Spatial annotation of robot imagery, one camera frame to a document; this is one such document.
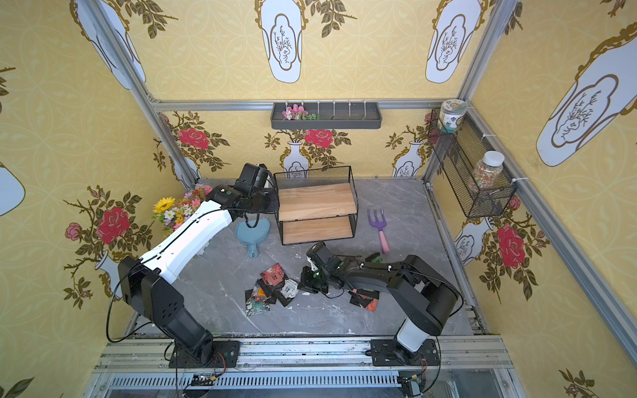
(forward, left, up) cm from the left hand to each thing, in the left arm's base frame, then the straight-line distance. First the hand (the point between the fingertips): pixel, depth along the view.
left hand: (268, 200), depth 84 cm
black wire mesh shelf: (+3, -16, -7) cm, 18 cm away
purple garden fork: (+3, -43, -22) cm, 48 cm away
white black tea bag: (-23, -7, -21) cm, 32 cm away
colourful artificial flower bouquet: (-1, +34, -5) cm, 35 cm away
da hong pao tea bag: (-27, -32, -21) cm, 47 cm away
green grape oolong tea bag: (-13, -39, -20) cm, 46 cm away
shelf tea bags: (-23, +8, -22) cm, 33 cm away
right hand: (-21, -10, -19) cm, 30 cm away
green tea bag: (-27, +5, -22) cm, 35 cm away
